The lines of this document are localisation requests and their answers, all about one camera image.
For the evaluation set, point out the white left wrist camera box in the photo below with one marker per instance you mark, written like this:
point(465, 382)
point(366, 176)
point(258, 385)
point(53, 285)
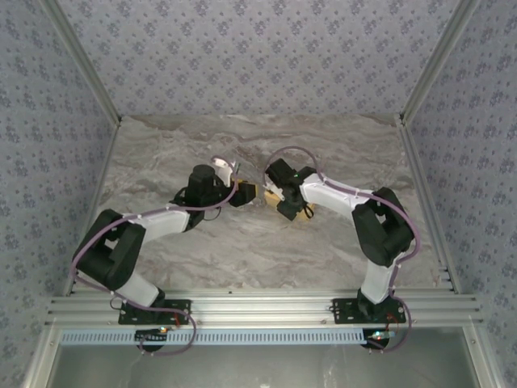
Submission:
point(224, 165)

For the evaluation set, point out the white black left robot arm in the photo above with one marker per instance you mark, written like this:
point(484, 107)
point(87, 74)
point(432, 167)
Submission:
point(165, 224)

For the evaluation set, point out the aluminium corner post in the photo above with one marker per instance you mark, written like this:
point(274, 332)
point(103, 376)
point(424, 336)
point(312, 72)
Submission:
point(84, 60)
point(437, 60)

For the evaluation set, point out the small black circuit board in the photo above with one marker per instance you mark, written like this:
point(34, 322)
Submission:
point(379, 335)
point(151, 337)

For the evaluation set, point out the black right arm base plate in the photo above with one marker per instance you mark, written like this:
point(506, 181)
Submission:
point(343, 313)

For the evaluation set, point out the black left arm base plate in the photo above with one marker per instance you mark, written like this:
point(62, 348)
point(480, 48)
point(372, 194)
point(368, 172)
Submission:
point(182, 311)

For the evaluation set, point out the aluminium side rail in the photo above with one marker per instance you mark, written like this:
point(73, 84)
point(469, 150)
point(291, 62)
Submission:
point(100, 182)
point(420, 182)

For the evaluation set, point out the grey metal sheet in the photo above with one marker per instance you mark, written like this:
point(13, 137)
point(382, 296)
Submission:
point(262, 368)

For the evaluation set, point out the yellow paper box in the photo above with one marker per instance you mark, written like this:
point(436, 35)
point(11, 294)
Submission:
point(270, 200)

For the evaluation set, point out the aluminium frame cross rail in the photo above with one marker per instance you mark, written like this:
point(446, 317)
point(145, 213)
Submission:
point(262, 307)

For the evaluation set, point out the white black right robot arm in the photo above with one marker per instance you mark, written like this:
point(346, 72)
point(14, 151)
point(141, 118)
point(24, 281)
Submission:
point(331, 194)

